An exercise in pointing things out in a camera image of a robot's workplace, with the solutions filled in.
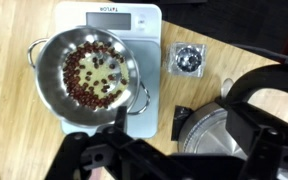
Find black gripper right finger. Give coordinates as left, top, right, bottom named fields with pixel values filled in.
left=224, top=102, right=288, bottom=180

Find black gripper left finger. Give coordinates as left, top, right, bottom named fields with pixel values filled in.
left=45, top=105, right=142, bottom=180

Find clear black pepper container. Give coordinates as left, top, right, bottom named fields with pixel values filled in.
left=166, top=41, right=208, bottom=79

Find stainless steel pot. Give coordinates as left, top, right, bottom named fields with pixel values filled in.
left=27, top=25, right=152, bottom=129

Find glass electric kettle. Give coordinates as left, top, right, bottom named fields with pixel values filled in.
left=170, top=63, right=288, bottom=161

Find red beans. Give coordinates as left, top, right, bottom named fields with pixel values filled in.
left=62, top=40, right=130, bottom=111

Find silver digital kitchen scale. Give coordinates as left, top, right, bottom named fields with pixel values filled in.
left=53, top=1, right=163, bottom=139

